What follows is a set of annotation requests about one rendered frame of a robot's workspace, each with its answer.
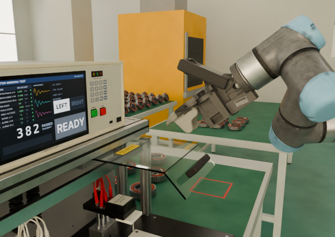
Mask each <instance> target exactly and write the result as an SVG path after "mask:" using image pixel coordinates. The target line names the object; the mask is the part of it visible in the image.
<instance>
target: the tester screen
mask: <svg viewBox="0 0 335 237"><path fill-rule="evenodd" d="M79 96H84V100H85V87H84V74H75V75H63V76H52V77H40V78H28V79H16V80H4V81H0V157H1V161H4V160H7V159H10V158H13V157H16V156H19V155H22V154H24V153H27V152H30V151H33V150H36V149H39V148H42V147H44V146H47V145H50V144H53V143H56V142H59V141H62V140H65V139H67V138H70V137H73V136H76V135H79V134H82V133H85V132H87V129H86V130H84V131H81V132H79V133H76V134H73V135H70V136H67V137H64V138H61V139H58V140H56V136H55V123H54V119H58V118H61V117H65V116H69V115H73V114H77V113H81V112H86V105H85V107H82V108H78V109H74V110H70V111H65V112H61V113H57V114H54V106H53V101H57V100H62V99H68V98H73V97H79ZM35 123H40V133H39V134H36V135H32V136H29V137H26V138H22V139H19V140H16V136H15V128H19V127H23V126H27V125H31V124H35ZM50 133H52V140H50V141H47V142H44V143H41V144H38V145H35V146H32V147H29V148H26V149H23V150H20V151H17V152H14V153H11V154H8V155H5V156H4V155H3V149H2V148H4V147H7V146H10V145H14V144H17V143H20V142H24V141H27V140H30V139H33V138H37V137H40V136H43V135H46V134H50Z"/></svg>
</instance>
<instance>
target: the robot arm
mask: <svg viewBox="0 0 335 237"><path fill-rule="evenodd" d="M325 44H326V40H325V39H324V37H323V35H322V34H321V32H320V31H319V30H318V28H317V27H316V26H315V25H314V23H313V22H312V21H311V20H310V19H309V18H308V17H307V16H306V15H299V16H297V17H296V18H294V19H293V20H291V21H290V22H289V23H287V24H286V25H282V26H281V27H280V29H279V30H277V31H276V32H275V33H273V34H272V35H271V36H269V37H268V38H266V39H265V40H264V41H262V42H261V43H260V44H258V45H257V46H256V47H254V48H253V49H251V50H250V51H249V52H247V53H246V54H245V55H243V56H242V57H241V58H239V59H238V60H237V61H236V63H234V64H233V65H231V66H230V67H229V69H230V72H231V74H232V76H233V77H230V76H228V75H225V74H223V73H221V72H218V71H216V70H214V69H211V68H209V67H207V66H204V65H202V64H200V63H197V62H196V61H195V60H194V59H192V58H186V59H180V61H179V63H178V66H177V69H178V70H180V71H182V72H184V73H185V74H186V75H191V76H193V77H196V78H198V79H200V80H202V81H205V82H207V83H209V85H207V86H205V87H203V88H202V89H201V90H199V91H198V92H196V93H195V94H194V95H193V96H192V98H191V99H189V100H188V101H187V102H185V103H184V104H183V105H181V106H180V107H179V108H178V109H176V110H175V111H174V112H173V113H172V114H171V115H170V116H169V117H168V119H167V121H166V125H169V124H171V123H172V122H175V123H176V124H177V125H178V126H179V127H180V128H181V129H182V130H183V131H185V132H186V133H190V132H192V131H193V129H196V128H197V127H198V121H197V117H198V116H199V115H200V114H201V115H202V116H203V118H204V119H205V121H206V123H207V124H208V126H209V127H210V129H211V128H213V127H215V126H216V125H218V124H220V123H221V122H224V121H225V120H228V119H229V117H230V116H233V115H235V114H236V113H238V112H239V110H240V109H242V108H243V107H245V106H247V105H248V104H250V103H251V102H253V101H254V100H256V99H257V98H258V97H259V96H258V94H257V93H256V92H255V90H259V89H260V88H262V87H263V86H265V85H266V84H268V83H270V82H271V81H273V80H274V79H276V78H278V77H279V76H281V78H282V79H283V81H284V82H285V84H286V85H287V90H286V92H285V95H284V97H283V99H282V101H281V104H280V106H279V109H278V111H277V113H276V115H275V117H274V119H273V120H272V122H271V127H270V130H269V140H270V142H271V144H272V145H273V146H274V147H275V148H276V149H278V150H280V151H282V152H286V153H292V152H296V151H298V150H299V149H300V148H302V147H303V146H304V144H308V143H335V71H334V70H333V68H332V67H331V66H330V65H329V63H328V62H327V61H326V60H325V58H324V57H323V56H322V55H321V53H320V49H321V48H323V47H324V46H325ZM235 84H238V86H239V87H238V88H237V87H236V86H235ZM196 106H197V108H196Z"/></svg>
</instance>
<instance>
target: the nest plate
mask: <svg viewBox="0 0 335 237"><path fill-rule="evenodd" d="M128 237H161V236H157V235H154V234H150V233H147V232H144V231H140V230H137V229H135V230H134V232H132V233H131V234H130V235H129V236H128Z"/></svg>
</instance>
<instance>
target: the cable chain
mask: <svg viewBox="0 0 335 237"><path fill-rule="evenodd" d="M38 192H39V186H36V187H34V188H32V189H30V190H28V191H26V193H27V194H26V198H27V199H28V200H27V203H29V202H31V201H33V200H35V199H36V198H38V197H40V194H39V193H38ZM21 201H23V196H22V194H20V195H18V196H16V197H14V198H12V199H10V200H9V202H10V203H9V208H11V209H10V210H9V212H12V211H14V210H16V209H18V208H19V207H21V206H23V202H21ZM36 217H40V218H41V219H42V216H41V213H40V214H38V215H37V216H36ZM28 223H30V224H33V225H35V224H36V223H34V222H33V221H29V222H28ZM10 233H12V234H15V235H17V233H18V227H17V228H15V229H13V230H12V231H10Z"/></svg>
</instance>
